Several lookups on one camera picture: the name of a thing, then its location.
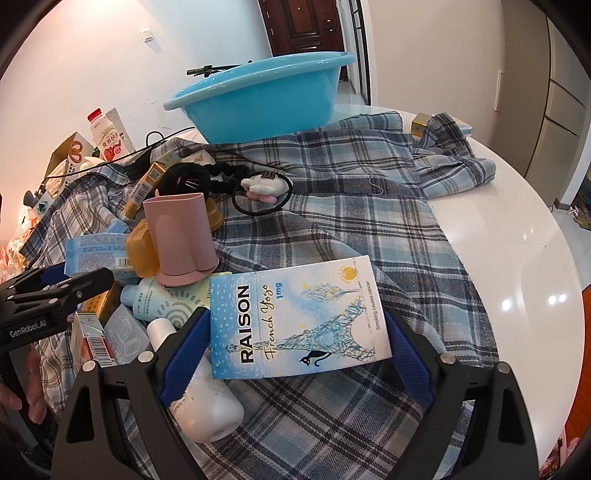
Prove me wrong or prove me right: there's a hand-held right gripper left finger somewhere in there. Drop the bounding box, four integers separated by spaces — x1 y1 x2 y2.
52 307 213 480

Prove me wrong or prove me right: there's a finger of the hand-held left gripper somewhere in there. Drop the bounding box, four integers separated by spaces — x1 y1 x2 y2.
0 268 115 319
0 263 70 301

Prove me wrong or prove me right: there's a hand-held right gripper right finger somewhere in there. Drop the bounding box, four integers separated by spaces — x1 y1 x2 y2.
385 310 541 480

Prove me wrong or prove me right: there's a pink plastic cup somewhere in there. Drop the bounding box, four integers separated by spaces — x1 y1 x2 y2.
143 193 221 287

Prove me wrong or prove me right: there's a blue illustrated cigarette box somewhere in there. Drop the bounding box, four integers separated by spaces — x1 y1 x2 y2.
209 255 393 380

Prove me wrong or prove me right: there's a black plush cat hair tie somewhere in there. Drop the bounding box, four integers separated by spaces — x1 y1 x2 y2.
159 159 259 201

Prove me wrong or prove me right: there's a blue plastic basin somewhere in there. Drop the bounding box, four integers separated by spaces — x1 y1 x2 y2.
163 52 356 145

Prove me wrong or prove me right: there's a person's left hand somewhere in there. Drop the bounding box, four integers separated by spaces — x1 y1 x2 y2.
0 348 52 424

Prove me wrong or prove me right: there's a gold cigarette box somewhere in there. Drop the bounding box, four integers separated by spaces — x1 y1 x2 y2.
78 281 123 326

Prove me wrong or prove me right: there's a pile of snack bags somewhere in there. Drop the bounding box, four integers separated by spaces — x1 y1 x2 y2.
0 217 42 278

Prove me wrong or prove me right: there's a white lotion bottle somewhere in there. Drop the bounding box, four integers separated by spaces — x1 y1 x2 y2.
147 318 245 444

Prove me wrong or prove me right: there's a red and white box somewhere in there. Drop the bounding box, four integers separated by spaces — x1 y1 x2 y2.
71 311 116 367

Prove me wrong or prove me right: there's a translucent plastic box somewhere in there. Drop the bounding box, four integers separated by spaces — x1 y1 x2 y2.
104 304 153 365

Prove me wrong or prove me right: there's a white packet green triangle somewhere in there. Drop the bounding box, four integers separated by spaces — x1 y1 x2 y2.
25 189 56 217

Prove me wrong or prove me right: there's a light blue swirl tube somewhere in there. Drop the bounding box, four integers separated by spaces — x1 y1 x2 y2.
121 276 213 329

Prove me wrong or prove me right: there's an amber plastic box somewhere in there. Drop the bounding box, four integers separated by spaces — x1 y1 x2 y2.
126 215 162 278
205 198 225 232

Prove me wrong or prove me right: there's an open cardboard box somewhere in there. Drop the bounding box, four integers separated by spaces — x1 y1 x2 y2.
44 131 100 185

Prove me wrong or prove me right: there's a long gold tube box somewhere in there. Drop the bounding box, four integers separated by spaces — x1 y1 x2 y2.
122 161 169 220

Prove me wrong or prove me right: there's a strawberry milk bottle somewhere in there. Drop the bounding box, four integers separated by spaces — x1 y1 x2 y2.
88 107 130 162

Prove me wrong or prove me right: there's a blue plaid shirt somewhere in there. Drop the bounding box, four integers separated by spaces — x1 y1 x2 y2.
28 112 502 480

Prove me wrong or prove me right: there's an orange chair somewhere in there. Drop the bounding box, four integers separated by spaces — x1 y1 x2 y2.
567 285 591 457

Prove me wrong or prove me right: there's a black bicycle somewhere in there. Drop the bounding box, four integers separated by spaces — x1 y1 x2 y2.
186 60 252 77

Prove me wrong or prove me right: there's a beige refrigerator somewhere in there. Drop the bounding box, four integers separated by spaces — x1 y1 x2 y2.
489 0 591 208

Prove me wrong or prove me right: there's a black framed glass door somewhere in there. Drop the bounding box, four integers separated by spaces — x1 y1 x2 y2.
346 0 372 104

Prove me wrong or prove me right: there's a dark red entrance door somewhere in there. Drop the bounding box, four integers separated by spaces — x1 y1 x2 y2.
257 0 347 58

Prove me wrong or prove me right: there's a black cable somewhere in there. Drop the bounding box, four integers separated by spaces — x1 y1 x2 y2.
44 129 204 181

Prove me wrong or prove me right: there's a hair tie with white plush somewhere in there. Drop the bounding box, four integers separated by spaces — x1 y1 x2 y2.
232 170 294 217

